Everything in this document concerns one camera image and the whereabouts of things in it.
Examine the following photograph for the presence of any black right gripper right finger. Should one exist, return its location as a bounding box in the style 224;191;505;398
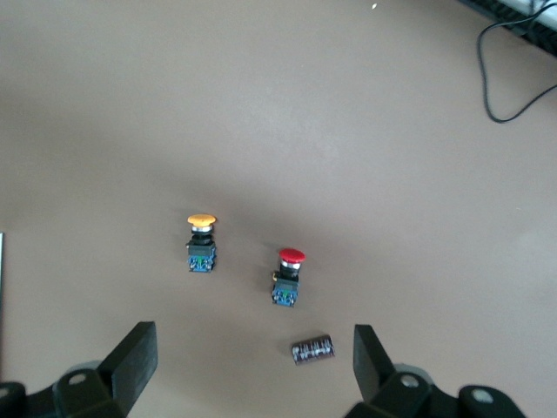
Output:
346;324;527;418

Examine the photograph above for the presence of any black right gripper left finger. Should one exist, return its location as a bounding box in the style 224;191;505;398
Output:
0;320;158;418

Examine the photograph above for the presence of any red mushroom push button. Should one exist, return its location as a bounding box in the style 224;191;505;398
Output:
272;247;306;308

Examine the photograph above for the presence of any orange mushroom push button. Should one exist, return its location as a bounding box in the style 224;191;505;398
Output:
185;212;219;274

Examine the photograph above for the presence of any small black terminal block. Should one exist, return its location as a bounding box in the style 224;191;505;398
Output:
291;334;338;367

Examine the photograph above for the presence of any thin black looped cable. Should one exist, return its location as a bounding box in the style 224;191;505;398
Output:
476;0;557;125

